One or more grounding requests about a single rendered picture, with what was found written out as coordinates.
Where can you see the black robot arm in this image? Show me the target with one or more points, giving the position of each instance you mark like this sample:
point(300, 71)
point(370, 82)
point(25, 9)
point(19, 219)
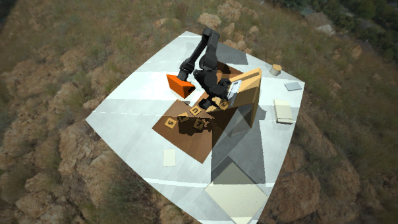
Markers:
point(208, 64)

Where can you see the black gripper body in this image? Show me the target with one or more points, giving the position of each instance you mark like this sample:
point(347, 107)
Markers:
point(205, 103)

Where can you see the grey cylinder with orange top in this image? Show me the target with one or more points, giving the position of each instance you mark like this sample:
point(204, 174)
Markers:
point(275, 69)

